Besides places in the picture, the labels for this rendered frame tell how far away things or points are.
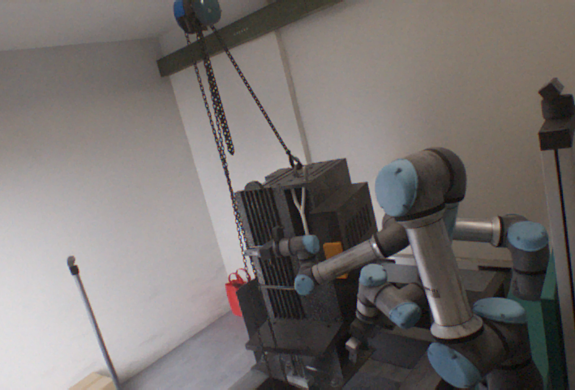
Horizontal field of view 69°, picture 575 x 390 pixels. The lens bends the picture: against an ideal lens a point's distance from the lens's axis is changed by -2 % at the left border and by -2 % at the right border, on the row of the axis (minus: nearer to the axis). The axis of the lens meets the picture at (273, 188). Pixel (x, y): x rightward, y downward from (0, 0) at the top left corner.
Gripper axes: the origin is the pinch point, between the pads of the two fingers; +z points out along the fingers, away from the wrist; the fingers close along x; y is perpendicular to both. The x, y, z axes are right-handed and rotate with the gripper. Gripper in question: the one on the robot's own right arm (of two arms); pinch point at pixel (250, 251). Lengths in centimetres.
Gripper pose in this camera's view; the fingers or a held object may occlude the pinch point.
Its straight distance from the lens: 188.5
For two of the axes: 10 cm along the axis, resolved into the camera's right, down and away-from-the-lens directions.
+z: -8.7, 1.7, 4.6
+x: 4.2, -2.5, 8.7
